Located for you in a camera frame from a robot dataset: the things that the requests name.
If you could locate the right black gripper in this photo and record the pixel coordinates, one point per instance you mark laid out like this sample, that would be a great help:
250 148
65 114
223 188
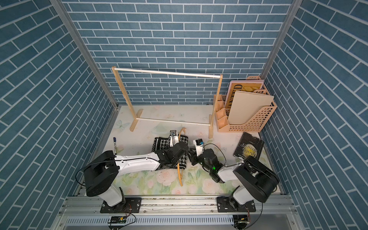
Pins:
194 158

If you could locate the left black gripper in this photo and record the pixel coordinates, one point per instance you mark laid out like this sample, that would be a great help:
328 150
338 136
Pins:
185 152

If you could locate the black white houndstooth scarf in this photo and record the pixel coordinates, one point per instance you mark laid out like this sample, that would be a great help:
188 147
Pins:
161 144

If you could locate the orange wooden clothes hanger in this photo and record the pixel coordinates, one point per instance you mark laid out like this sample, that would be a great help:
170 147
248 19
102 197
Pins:
183 130

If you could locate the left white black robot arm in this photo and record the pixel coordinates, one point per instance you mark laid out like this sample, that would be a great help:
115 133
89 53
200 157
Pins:
100 174

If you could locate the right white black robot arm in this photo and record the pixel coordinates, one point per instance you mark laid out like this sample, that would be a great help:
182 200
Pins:
258 182

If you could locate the wooden clothes rack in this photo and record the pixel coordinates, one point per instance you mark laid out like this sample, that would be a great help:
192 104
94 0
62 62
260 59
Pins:
137 116

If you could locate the floral table mat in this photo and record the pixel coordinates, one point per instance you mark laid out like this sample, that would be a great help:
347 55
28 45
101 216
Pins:
165 182

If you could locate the black book gold cover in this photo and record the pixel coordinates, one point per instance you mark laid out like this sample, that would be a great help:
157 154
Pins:
249 146

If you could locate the blue marker pen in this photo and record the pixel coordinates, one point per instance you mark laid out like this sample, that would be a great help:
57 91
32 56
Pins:
115 145

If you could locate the beige board in organizer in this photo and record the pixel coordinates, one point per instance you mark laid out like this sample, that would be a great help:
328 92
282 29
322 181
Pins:
245 105

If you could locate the right circuit board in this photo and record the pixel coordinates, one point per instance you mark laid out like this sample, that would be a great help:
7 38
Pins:
240 222

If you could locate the circuit board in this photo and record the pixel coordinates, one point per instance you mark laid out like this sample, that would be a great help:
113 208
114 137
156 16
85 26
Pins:
117 220
240 222

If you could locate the left circuit board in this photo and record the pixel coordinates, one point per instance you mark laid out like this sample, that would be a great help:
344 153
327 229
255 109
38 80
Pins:
117 220

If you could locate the pink book in organizer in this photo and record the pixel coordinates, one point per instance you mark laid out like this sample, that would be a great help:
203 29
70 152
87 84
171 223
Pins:
241 85

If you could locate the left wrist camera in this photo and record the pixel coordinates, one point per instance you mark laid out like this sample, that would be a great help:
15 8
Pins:
173 138

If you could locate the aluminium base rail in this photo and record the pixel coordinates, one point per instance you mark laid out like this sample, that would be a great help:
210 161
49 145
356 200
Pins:
177 212

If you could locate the left aluminium corner post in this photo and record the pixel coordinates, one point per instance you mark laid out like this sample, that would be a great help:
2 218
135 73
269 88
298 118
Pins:
71 28

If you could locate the aluminium corner post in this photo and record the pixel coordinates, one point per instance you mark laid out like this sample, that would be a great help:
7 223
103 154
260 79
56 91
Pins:
71 28
281 36

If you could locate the right aluminium corner post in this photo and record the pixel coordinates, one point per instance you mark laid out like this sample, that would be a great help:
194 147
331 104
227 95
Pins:
281 36

